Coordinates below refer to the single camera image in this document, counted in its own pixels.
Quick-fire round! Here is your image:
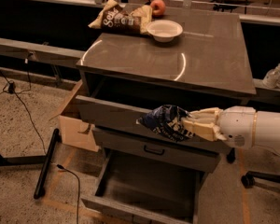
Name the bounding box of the blue chip bag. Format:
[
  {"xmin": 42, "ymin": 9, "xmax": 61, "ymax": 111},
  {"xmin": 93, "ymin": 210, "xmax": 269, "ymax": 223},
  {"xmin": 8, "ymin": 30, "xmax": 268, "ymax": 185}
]
[{"xmin": 136, "ymin": 105, "xmax": 194, "ymax": 142}]

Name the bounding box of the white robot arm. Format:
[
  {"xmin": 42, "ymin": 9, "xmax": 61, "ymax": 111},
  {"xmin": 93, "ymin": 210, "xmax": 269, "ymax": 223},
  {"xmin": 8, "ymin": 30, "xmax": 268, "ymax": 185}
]
[{"xmin": 181, "ymin": 106, "xmax": 280, "ymax": 157}]

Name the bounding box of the grey middle drawer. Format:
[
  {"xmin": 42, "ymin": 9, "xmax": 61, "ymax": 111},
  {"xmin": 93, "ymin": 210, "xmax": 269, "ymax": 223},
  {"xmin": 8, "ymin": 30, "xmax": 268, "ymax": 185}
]
[{"xmin": 92, "ymin": 128, "xmax": 220, "ymax": 173}]

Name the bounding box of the grey drawer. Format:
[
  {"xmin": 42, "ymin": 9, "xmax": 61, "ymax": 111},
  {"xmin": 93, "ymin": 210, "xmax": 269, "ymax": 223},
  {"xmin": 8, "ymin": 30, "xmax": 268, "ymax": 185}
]
[
  {"xmin": 92, "ymin": 128, "xmax": 220, "ymax": 173},
  {"xmin": 76, "ymin": 95, "xmax": 231, "ymax": 154},
  {"xmin": 81, "ymin": 151, "xmax": 201, "ymax": 224}
]

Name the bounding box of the grey drawer cabinet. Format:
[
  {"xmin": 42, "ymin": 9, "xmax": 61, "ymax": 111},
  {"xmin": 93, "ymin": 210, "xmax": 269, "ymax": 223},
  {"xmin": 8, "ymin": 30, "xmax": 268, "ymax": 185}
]
[{"xmin": 76, "ymin": 3, "xmax": 258, "ymax": 224}]

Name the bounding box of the grey top drawer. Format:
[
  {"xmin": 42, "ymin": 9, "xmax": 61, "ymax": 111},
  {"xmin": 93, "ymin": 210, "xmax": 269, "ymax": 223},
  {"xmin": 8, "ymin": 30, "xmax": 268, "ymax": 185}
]
[{"xmin": 76, "ymin": 95, "xmax": 231, "ymax": 154}]

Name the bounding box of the grey bottom drawer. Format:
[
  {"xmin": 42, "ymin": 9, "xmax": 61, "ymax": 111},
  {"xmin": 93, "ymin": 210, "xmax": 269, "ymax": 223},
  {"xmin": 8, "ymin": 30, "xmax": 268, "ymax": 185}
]
[{"xmin": 81, "ymin": 151, "xmax": 201, "ymax": 224}]

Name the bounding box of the brown chip bag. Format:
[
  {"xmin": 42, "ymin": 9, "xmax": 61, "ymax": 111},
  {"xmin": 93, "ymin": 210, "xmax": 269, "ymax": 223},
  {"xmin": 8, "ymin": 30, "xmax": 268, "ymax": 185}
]
[{"xmin": 89, "ymin": 0, "xmax": 152, "ymax": 35}]

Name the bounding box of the black chair wheel base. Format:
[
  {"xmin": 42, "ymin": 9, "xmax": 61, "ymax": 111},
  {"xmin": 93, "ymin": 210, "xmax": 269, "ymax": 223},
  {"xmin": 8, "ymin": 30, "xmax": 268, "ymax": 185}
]
[{"xmin": 241, "ymin": 171, "xmax": 280, "ymax": 189}]

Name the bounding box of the white bowl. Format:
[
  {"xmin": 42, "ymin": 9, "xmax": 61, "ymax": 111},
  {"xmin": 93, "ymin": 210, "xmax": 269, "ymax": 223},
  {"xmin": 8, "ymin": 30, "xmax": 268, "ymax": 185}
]
[{"xmin": 147, "ymin": 20, "xmax": 183, "ymax": 43}]

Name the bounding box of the red apple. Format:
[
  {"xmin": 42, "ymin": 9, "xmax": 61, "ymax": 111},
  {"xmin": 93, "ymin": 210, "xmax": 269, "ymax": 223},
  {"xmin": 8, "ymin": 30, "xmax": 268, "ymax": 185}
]
[{"xmin": 150, "ymin": 0, "xmax": 166, "ymax": 17}]

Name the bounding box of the cardboard box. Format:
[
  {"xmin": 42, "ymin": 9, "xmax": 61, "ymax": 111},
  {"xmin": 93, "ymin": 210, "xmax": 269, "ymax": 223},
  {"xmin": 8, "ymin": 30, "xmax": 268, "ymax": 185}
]
[{"xmin": 49, "ymin": 79, "xmax": 101, "ymax": 153}]

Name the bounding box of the black table leg base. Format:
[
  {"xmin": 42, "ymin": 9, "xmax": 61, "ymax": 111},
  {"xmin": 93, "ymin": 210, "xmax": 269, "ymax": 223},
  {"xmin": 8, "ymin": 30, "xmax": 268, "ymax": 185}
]
[{"xmin": 0, "ymin": 129, "xmax": 62, "ymax": 200}]

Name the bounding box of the black cable with plug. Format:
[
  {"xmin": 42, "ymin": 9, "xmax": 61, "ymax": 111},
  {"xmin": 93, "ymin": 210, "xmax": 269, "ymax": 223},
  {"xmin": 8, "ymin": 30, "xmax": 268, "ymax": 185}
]
[{"xmin": 55, "ymin": 163, "xmax": 82, "ymax": 224}]

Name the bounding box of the grey metal rail bench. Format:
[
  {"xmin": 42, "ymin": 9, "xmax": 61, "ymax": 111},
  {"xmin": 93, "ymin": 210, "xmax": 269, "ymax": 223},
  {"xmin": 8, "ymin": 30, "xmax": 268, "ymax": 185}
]
[{"xmin": 0, "ymin": 38, "xmax": 84, "ymax": 68}]

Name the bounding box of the black cable on floor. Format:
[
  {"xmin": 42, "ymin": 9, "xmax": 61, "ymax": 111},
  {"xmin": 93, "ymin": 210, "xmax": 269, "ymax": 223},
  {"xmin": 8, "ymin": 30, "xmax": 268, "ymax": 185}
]
[{"xmin": 0, "ymin": 53, "xmax": 47, "ymax": 155}]

